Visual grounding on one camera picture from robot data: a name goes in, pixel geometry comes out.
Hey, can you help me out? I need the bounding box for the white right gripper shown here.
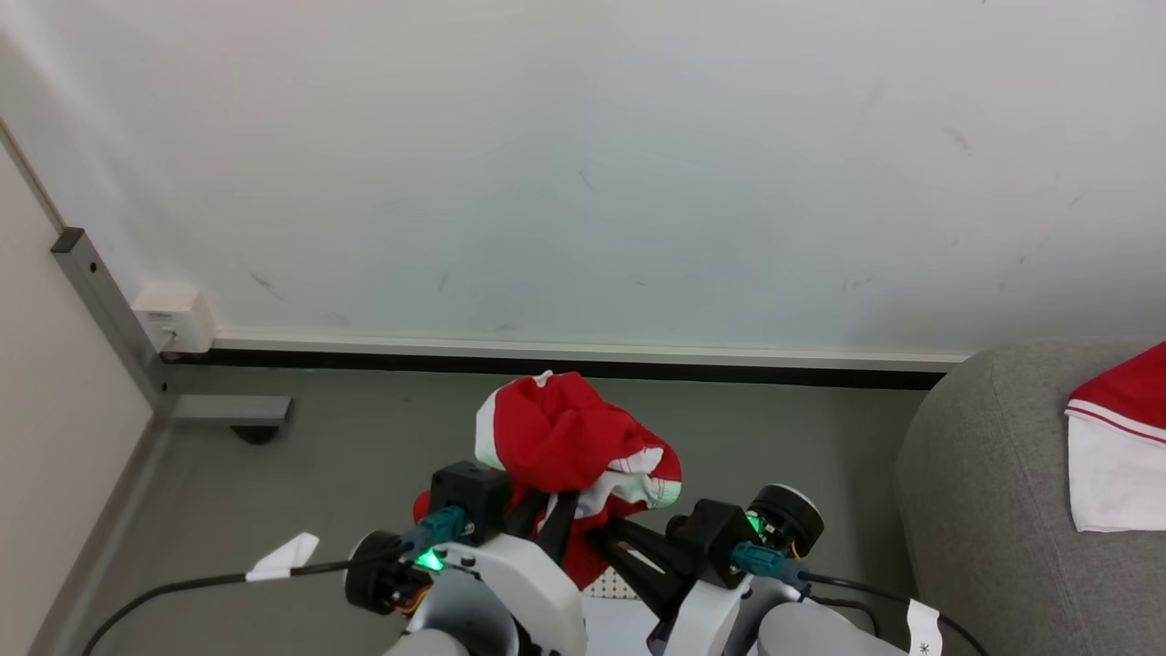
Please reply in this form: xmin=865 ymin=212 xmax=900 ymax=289
xmin=588 ymin=516 xmax=775 ymax=656

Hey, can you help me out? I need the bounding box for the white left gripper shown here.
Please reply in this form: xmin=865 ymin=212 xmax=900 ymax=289
xmin=446 ymin=490 xmax=588 ymax=656

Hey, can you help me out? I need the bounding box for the red garment with white panels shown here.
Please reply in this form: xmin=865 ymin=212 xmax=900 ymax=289
xmin=413 ymin=370 xmax=683 ymax=589

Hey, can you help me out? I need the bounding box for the white garment with red trim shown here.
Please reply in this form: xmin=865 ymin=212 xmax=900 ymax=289
xmin=1064 ymin=342 xmax=1166 ymax=533

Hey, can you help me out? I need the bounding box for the grey fabric sofa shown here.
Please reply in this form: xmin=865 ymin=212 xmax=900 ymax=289
xmin=895 ymin=339 xmax=1166 ymax=656

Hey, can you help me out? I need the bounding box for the plain white garment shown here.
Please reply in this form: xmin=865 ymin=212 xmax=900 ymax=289
xmin=583 ymin=597 xmax=659 ymax=656

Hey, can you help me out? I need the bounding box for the white baseboard strip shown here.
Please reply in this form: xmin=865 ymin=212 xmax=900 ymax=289
xmin=211 ymin=330 xmax=968 ymax=373

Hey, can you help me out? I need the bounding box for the grey metal foot plate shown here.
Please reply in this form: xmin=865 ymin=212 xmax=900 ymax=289
xmin=171 ymin=395 xmax=292 ymax=427

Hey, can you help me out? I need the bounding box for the teal left cable connector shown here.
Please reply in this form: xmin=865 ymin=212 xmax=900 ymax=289
xmin=401 ymin=506 xmax=467 ymax=557

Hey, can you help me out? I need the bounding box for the teal cable connector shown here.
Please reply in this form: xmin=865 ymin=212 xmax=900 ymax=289
xmin=401 ymin=506 xmax=467 ymax=557
xmin=731 ymin=541 xmax=807 ymax=584

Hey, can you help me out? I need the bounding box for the teal right cable connector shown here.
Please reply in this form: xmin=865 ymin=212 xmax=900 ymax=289
xmin=731 ymin=541 xmax=807 ymax=584

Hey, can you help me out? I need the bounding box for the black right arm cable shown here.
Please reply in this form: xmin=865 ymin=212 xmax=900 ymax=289
xmin=802 ymin=569 xmax=989 ymax=656

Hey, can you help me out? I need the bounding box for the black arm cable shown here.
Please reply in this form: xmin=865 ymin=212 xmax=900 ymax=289
xmin=802 ymin=569 xmax=989 ymax=656
xmin=84 ymin=556 xmax=406 ymax=656

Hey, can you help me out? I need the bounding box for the white left cable tag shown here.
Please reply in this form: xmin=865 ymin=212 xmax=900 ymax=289
xmin=244 ymin=532 xmax=321 ymax=582

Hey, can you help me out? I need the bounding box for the white cable tag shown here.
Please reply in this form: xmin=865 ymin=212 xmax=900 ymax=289
xmin=905 ymin=599 xmax=944 ymax=656
xmin=244 ymin=532 xmax=321 ymax=582

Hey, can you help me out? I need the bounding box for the white right cable tag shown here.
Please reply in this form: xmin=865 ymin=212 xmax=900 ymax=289
xmin=905 ymin=599 xmax=944 ymax=656

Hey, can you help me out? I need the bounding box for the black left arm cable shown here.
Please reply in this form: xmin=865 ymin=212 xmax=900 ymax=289
xmin=84 ymin=556 xmax=406 ymax=656

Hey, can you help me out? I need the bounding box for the white wall box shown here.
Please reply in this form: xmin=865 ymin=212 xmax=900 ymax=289
xmin=132 ymin=284 xmax=218 ymax=354

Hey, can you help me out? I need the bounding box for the grey metal frame post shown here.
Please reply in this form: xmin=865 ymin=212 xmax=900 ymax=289
xmin=50 ymin=228 xmax=179 ymax=415

